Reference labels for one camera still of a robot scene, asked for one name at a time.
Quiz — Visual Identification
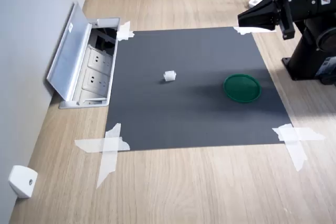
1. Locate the round green lid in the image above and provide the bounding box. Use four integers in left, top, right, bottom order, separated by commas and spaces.
223, 73, 262, 103

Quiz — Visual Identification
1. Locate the silver cable duct box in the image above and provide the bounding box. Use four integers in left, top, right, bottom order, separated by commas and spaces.
46, 1, 121, 109

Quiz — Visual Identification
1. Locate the small white table bracket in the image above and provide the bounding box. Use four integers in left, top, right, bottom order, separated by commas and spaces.
7, 165, 38, 199

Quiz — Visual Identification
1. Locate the white masking tape patch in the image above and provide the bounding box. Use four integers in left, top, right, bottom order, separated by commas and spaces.
233, 26, 278, 36
116, 20, 135, 42
272, 124, 326, 172
75, 123, 131, 189

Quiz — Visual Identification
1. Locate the small white plastic terminal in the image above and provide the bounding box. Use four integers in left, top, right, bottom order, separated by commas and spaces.
163, 70, 176, 82

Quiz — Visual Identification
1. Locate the white power socket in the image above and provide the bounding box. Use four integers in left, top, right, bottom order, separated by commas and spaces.
82, 68, 110, 90
87, 47, 113, 68

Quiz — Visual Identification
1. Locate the dark grey mat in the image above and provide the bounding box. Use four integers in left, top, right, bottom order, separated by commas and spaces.
105, 26, 293, 152

